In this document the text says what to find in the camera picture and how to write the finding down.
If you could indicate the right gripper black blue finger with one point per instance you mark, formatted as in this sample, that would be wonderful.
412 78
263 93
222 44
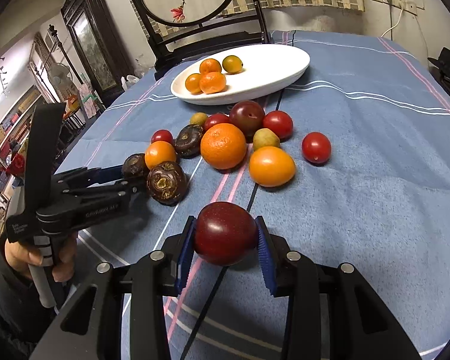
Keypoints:
89 326
333 312

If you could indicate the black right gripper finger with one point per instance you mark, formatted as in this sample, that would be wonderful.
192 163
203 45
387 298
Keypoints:
84 177
121 188

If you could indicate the brown passion fruit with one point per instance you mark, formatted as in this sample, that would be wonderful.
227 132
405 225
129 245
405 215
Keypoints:
188 142
135 166
167 183

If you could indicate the brown passion fruit front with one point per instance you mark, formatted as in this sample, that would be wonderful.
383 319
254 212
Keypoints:
167 183

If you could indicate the dark red plum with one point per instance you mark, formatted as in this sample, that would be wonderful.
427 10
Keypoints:
247 116
225 233

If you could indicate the person's left hand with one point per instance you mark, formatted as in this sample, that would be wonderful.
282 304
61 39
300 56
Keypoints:
21 256

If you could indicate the red cherry tomato left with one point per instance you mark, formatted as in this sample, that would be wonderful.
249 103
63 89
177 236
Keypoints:
162 135

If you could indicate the red cherry tomato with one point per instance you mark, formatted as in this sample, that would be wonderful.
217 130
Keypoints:
162 135
316 148

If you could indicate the yellow green fruit back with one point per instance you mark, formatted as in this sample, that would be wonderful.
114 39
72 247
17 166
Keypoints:
198 118

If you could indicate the large orange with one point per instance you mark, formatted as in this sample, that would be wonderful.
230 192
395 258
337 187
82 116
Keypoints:
223 146

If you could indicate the red tomato centre back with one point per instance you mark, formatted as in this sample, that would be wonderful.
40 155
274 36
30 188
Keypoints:
215 119

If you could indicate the dark wooden framed cabinet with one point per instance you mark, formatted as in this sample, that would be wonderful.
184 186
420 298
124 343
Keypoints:
99 46

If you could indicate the small mandarin plate left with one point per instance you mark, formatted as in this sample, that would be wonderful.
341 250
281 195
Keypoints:
192 83

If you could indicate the mandarin on plate front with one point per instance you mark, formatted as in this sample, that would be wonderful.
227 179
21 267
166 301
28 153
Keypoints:
212 82

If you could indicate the mandarin on plate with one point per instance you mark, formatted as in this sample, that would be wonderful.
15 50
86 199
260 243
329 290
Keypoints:
212 82
209 65

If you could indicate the dark red plum back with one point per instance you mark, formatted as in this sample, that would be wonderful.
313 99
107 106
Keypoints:
247 116

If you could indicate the green yellow small fruit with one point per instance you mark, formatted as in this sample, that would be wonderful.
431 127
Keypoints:
264 137

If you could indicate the mandarin on plate back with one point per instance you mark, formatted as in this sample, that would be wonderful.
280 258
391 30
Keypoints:
209 65

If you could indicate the yellow green plate fruit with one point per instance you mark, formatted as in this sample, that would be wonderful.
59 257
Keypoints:
232 64

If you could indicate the blue striped tablecloth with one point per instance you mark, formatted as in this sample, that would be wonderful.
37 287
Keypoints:
382 202

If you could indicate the red tomato upper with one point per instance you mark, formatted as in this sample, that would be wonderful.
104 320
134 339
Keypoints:
280 123

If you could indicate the red cherry tomato right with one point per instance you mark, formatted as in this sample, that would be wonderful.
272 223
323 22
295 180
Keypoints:
316 148

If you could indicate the white oval plate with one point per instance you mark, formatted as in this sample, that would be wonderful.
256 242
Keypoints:
267 68

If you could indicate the round embroidered bird screen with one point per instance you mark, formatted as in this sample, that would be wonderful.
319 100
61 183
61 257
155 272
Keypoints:
179 30

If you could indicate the white wall power strip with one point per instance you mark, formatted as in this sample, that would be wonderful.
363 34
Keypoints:
406 5

